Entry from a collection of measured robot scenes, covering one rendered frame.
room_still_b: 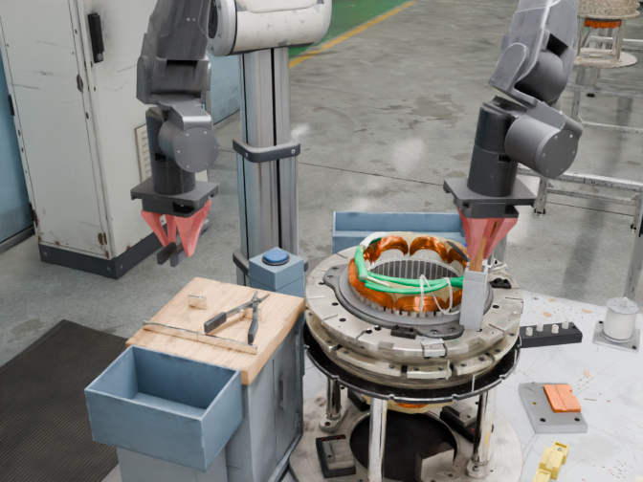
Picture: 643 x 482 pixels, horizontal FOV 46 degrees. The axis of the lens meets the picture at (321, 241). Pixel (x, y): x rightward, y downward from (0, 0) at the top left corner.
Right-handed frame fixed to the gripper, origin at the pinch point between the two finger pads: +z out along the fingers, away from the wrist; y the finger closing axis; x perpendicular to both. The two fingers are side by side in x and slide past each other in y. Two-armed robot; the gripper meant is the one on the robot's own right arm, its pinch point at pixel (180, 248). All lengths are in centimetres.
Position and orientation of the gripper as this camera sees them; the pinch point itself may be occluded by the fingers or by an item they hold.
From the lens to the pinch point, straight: 106.8
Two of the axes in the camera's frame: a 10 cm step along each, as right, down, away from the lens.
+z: 0.0, 9.0, 4.3
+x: 3.4, -4.1, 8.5
